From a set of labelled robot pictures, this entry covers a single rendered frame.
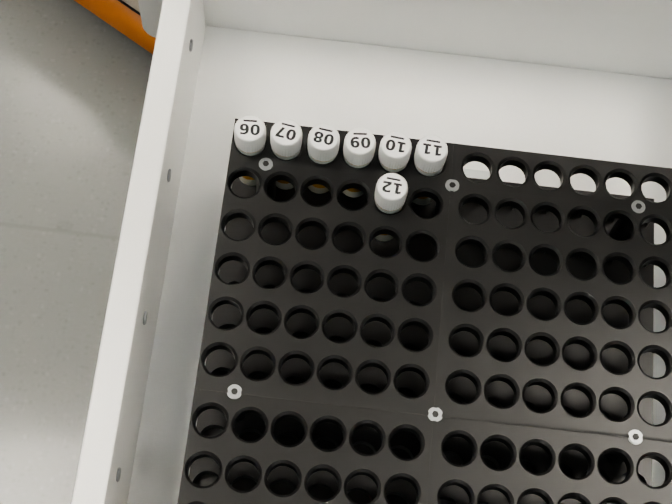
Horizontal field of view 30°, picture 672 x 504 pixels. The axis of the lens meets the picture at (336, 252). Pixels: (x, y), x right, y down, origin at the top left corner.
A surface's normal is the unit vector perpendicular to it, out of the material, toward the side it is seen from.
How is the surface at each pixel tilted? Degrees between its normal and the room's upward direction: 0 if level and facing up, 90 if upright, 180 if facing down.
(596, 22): 90
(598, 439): 0
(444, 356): 0
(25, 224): 0
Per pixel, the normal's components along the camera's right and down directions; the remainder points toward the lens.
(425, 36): -0.11, 0.92
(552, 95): 0.05, -0.37
